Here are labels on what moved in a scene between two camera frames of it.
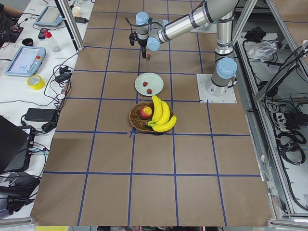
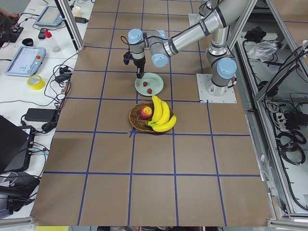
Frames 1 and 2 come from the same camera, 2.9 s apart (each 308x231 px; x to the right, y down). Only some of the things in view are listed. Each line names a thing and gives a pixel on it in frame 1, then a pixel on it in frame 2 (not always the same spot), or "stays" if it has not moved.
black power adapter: (41, 115) stays
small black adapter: (81, 19) stays
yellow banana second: (165, 115) stays
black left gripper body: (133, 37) → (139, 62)
